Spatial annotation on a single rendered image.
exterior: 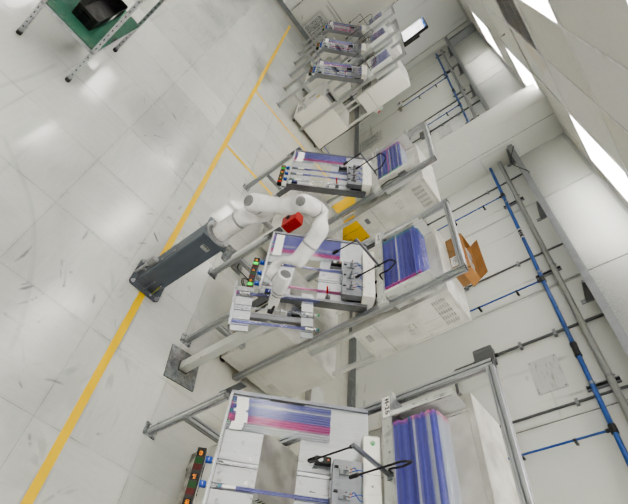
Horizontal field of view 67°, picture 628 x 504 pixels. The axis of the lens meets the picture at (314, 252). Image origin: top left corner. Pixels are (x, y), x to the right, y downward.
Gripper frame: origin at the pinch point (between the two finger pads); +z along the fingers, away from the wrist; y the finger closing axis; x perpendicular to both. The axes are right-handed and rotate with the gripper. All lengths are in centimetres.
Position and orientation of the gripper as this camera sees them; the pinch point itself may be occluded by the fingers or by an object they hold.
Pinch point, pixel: (270, 309)
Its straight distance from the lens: 281.5
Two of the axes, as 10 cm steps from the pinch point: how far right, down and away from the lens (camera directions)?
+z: -3.2, 7.0, 6.3
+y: -0.1, 6.7, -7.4
